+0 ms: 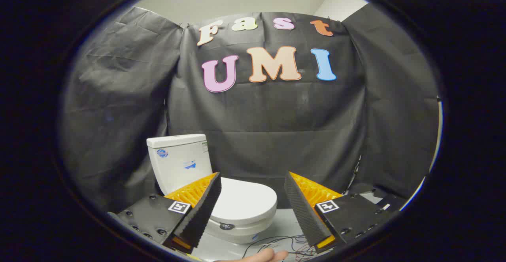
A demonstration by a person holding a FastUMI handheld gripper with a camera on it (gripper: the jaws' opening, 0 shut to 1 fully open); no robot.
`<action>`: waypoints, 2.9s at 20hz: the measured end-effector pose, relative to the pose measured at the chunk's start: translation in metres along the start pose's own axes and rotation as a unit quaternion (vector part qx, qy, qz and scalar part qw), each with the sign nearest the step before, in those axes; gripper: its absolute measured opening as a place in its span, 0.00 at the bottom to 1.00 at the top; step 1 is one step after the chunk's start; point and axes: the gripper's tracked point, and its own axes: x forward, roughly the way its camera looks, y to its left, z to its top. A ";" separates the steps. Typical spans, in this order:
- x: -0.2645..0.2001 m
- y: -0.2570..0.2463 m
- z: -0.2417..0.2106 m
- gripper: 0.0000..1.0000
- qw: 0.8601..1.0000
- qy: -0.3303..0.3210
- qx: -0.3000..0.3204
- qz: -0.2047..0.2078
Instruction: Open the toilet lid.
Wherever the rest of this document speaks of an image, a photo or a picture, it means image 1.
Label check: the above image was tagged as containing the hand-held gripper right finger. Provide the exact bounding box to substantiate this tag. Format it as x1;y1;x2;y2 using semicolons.
284;171;398;254

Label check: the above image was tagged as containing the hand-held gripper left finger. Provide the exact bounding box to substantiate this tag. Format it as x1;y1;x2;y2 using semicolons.
108;172;223;254

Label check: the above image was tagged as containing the white toilet lid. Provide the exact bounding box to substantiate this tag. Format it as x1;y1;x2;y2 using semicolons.
209;177;278;233

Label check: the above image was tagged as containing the black backdrop cloth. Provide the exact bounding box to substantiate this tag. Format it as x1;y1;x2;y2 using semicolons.
59;6;440;215

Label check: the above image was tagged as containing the tangle of floor cables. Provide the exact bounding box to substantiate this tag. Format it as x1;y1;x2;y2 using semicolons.
242;234;329;260

